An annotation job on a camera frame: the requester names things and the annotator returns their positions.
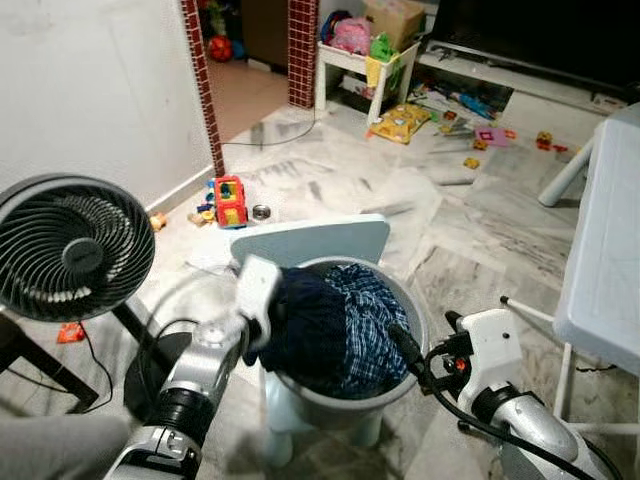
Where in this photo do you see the navy garment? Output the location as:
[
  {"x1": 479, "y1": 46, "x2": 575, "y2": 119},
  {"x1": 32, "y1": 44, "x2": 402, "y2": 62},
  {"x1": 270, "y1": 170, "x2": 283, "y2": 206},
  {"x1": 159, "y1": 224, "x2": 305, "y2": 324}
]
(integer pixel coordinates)
[{"x1": 245, "y1": 265, "x2": 351, "y2": 391}]

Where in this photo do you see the blue plaid shirt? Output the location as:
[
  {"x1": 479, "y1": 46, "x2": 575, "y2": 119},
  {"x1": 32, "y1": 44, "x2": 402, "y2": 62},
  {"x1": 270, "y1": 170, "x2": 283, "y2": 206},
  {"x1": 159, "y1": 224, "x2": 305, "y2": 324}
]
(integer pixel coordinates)
[{"x1": 325, "y1": 263, "x2": 411, "y2": 396}]

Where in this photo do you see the grey round laundry basket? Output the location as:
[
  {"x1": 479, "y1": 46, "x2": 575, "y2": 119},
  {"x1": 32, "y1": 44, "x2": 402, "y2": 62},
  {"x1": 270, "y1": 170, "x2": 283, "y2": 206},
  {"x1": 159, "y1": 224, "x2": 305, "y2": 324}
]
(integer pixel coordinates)
[{"x1": 262, "y1": 255, "x2": 431, "y2": 433}]

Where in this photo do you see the pale blue small plastic chair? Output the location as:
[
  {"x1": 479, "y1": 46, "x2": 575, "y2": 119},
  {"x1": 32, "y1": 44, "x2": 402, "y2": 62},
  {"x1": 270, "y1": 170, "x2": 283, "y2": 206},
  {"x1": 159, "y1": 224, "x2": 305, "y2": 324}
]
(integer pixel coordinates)
[{"x1": 230, "y1": 213, "x2": 393, "y2": 466}]

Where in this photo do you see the white folding table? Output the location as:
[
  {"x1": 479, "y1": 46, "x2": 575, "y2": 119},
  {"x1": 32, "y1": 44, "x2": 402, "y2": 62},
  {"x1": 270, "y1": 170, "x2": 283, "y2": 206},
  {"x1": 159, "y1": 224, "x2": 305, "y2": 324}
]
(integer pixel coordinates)
[{"x1": 500, "y1": 105, "x2": 640, "y2": 436}]

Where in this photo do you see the pink toy tile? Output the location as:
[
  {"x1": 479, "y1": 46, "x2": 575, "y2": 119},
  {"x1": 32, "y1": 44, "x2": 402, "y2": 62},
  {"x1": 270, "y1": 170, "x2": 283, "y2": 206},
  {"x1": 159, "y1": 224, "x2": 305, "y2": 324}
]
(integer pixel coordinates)
[{"x1": 475, "y1": 125, "x2": 516, "y2": 149}]

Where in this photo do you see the red toy car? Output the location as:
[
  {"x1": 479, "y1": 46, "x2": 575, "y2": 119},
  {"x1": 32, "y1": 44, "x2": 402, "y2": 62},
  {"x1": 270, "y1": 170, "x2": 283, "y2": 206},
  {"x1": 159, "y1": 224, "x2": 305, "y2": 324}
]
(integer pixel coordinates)
[{"x1": 535, "y1": 130, "x2": 571, "y2": 153}]

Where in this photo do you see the yellow toy mat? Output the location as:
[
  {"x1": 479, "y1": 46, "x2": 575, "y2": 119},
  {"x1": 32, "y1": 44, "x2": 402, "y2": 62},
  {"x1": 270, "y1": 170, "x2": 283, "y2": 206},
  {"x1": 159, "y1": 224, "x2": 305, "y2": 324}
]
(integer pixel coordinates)
[{"x1": 368, "y1": 103, "x2": 433, "y2": 146}]

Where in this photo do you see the white television stand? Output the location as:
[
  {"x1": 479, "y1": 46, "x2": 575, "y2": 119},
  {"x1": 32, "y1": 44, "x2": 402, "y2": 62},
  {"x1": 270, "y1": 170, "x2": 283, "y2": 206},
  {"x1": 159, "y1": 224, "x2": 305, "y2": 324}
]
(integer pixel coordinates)
[{"x1": 415, "y1": 50, "x2": 640, "y2": 116}]

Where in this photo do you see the small white side table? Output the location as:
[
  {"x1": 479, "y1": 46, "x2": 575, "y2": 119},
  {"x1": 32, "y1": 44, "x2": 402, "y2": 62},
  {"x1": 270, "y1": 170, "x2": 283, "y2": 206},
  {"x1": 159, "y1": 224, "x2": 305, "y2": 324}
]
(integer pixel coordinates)
[{"x1": 315, "y1": 38, "x2": 419, "y2": 126}]

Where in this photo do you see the green toy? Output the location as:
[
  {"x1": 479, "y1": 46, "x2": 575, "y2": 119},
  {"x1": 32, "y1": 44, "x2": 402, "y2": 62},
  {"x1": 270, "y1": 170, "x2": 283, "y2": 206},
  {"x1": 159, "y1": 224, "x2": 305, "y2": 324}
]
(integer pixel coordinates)
[{"x1": 368, "y1": 32, "x2": 399, "y2": 63}]

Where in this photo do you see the black television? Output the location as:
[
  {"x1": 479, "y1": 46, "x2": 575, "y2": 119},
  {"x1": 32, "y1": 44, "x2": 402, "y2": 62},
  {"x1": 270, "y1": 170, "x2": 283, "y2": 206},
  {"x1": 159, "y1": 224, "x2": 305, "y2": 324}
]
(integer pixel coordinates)
[{"x1": 430, "y1": 0, "x2": 640, "y2": 96}]

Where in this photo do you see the pink bag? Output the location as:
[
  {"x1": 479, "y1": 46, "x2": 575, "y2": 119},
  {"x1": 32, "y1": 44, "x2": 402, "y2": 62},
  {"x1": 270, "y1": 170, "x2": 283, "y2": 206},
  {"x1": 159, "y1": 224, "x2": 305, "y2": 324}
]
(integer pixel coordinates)
[{"x1": 328, "y1": 15, "x2": 373, "y2": 56}]

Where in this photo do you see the cardboard box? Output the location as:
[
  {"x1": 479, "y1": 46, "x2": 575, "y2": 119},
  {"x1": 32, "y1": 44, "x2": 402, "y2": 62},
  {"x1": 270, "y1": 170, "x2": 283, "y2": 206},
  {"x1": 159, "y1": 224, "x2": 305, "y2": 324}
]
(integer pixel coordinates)
[{"x1": 362, "y1": 0, "x2": 426, "y2": 51}]

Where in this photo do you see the red brick pillar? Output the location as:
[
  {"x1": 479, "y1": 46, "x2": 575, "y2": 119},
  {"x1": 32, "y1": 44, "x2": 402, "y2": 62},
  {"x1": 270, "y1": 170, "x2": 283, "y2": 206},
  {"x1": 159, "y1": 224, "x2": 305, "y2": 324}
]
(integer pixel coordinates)
[{"x1": 288, "y1": 0, "x2": 319, "y2": 109}]

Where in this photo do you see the orange floor toy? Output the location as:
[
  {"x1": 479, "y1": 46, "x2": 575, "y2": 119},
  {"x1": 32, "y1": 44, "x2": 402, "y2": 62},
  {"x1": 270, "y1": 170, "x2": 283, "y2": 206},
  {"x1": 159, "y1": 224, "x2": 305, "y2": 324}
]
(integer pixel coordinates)
[{"x1": 55, "y1": 322, "x2": 86, "y2": 346}]

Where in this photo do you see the red ball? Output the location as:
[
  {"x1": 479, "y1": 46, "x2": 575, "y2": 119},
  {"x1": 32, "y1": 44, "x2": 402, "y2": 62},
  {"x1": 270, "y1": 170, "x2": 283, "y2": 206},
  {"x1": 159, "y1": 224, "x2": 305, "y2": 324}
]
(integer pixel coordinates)
[{"x1": 208, "y1": 35, "x2": 233, "y2": 63}]

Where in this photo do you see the black floor fan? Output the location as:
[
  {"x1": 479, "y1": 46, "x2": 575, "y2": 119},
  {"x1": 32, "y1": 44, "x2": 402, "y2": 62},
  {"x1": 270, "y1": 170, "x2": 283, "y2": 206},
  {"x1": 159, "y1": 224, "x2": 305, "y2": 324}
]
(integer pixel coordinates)
[{"x1": 0, "y1": 173, "x2": 196, "y2": 421}]

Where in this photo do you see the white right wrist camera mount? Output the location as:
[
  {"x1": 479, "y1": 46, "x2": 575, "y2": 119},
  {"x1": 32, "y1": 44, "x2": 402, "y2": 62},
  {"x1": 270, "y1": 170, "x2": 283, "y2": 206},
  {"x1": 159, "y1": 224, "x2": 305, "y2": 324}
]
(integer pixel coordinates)
[{"x1": 455, "y1": 308, "x2": 526, "y2": 406}]

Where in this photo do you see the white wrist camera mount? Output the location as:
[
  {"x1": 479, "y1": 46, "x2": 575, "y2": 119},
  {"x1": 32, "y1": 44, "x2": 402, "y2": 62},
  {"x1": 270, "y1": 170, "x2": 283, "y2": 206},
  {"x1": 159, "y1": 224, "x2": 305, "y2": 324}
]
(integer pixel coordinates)
[
  {"x1": 235, "y1": 255, "x2": 283, "y2": 346},
  {"x1": 455, "y1": 308, "x2": 526, "y2": 406}
]

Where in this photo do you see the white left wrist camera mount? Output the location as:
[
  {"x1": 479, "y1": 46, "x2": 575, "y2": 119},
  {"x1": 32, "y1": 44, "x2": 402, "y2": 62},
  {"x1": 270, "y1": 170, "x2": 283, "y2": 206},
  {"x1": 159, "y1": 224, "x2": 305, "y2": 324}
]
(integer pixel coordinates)
[{"x1": 235, "y1": 255, "x2": 283, "y2": 346}]

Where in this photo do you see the black floor cable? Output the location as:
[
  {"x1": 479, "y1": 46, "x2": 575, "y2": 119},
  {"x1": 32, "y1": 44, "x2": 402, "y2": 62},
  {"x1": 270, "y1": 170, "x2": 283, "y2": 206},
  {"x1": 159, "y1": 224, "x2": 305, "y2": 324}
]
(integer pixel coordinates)
[{"x1": 222, "y1": 118, "x2": 319, "y2": 149}]

